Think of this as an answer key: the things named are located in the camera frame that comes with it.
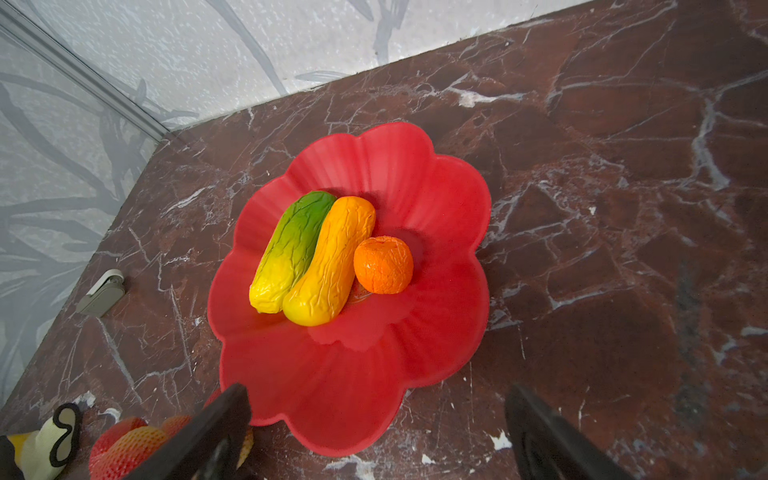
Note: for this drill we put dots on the red green fake apple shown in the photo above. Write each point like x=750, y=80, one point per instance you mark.
x=129, y=443

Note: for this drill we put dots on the yellow fake corn fruit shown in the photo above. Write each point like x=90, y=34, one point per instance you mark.
x=322, y=292

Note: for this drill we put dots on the green yellow fake cucumber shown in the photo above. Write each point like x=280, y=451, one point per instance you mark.
x=289, y=252

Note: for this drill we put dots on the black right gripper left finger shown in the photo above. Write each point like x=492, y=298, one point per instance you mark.
x=212, y=446

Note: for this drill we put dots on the red flower-shaped fruit bowl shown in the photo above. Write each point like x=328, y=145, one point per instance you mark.
x=339, y=386

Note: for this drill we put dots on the small fake orange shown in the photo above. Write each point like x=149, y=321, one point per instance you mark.
x=383, y=265

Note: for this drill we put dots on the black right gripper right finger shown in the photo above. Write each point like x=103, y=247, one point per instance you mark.
x=547, y=446

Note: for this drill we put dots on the yellow white object under arm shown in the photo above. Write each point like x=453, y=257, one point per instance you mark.
x=43, y=453

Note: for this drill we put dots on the grey door stop wedge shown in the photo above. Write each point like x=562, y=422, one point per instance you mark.
x=103, y=294

